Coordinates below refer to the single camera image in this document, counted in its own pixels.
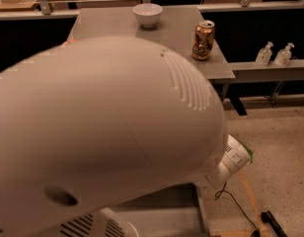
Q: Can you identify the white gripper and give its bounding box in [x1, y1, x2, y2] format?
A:
[222, 134, 250, 174]

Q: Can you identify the green rice chip bag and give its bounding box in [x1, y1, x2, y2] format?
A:
[242, 143, 254, 164]

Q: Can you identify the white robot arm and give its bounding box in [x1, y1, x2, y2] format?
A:
[0, 37, 250, 237]

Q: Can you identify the grey open bottom drawer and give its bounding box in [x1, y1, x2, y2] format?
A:
[113, 184, 210, 237]

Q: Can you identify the grey drawer cabinet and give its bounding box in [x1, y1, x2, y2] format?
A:
[66, 5, 236, 237]

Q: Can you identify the black floor bar right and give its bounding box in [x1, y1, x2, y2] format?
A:
[261, 210, 287, 237]

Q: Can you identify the left clear sanitizer bottle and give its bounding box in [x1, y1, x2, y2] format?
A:
[256, 41, 273, 66]

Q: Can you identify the clear sanitizer bottle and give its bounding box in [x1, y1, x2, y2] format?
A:
[274, 42, 294, 66]
[256, 41, 273, 66]

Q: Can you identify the right clear sanitizer bottle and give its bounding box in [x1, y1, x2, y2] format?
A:
[274, 42, 294, 66]

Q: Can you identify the gold beverage can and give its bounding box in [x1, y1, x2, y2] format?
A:
[191, 20, 215, 60]

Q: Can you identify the white ceramic bowl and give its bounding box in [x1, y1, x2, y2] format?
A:
[132, 3, 163, 28]

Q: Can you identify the red apple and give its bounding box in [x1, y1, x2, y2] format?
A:
[64, 39, 76, 44]

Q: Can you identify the black power cable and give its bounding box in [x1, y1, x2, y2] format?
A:
[214, 181, 261, 237]

